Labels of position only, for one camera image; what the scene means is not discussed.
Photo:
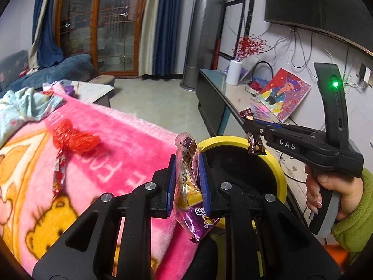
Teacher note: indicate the person's right forearm green sleeve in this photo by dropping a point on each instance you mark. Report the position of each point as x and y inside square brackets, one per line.
[358, 227]

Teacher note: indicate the pink printed blanket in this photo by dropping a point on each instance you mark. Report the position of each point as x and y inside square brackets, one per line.
[122, 140]

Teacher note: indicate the blue and beige curtain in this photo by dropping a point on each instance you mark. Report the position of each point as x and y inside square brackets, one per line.
[46, 20]

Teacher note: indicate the person's right hand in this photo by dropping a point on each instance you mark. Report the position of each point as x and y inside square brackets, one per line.
[349, 192]

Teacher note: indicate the red white candy wrapper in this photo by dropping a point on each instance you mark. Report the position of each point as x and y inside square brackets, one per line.
[58, 175]

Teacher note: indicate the dark television cabinet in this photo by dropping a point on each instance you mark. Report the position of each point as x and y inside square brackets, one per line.
[212, 99]

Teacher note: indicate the black wall television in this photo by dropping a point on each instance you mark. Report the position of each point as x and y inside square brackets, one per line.
[320, 3]

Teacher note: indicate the grey standing air conditioner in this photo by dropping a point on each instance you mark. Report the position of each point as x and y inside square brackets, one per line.
[201, 35]

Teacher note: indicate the red crumpled wrapper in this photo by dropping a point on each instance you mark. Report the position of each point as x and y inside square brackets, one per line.
[78, 141]

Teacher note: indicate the white coffee table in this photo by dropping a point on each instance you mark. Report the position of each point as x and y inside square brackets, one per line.
[96, 93]

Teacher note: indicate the purple cloth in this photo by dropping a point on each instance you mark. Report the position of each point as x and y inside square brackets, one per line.
[69, 90]

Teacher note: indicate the colourful figure painting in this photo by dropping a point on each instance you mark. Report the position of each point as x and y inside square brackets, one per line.
[287, 93]

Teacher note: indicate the blue sofa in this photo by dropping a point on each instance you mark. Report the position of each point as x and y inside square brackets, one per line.
[58, 70]

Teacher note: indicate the white vase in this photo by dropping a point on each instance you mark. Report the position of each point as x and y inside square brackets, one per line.
[234, 73]

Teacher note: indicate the yellow black bin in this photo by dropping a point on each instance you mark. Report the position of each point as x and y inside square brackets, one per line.
[280, 175]

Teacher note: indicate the brown candy wrapper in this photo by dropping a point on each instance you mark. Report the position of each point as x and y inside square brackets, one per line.
[256, 147]

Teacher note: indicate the black wall frame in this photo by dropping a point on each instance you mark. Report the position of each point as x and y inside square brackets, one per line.
[244, 29]

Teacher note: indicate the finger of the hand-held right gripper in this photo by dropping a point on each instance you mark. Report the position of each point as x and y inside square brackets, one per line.
[259, 128]

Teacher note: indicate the clear purple snack wrapper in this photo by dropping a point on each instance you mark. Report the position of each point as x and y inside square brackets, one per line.
[186, 210]

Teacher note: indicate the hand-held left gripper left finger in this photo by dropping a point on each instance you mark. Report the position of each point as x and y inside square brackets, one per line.
[172, 180]

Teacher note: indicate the wooden glass door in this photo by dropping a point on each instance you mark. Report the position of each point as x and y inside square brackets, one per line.
[110, 26]

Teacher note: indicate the light blue patterned cloth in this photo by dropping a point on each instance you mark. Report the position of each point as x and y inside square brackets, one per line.
[26, 105]

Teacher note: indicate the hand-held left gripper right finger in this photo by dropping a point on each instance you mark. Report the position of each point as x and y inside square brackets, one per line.
[204, 186]

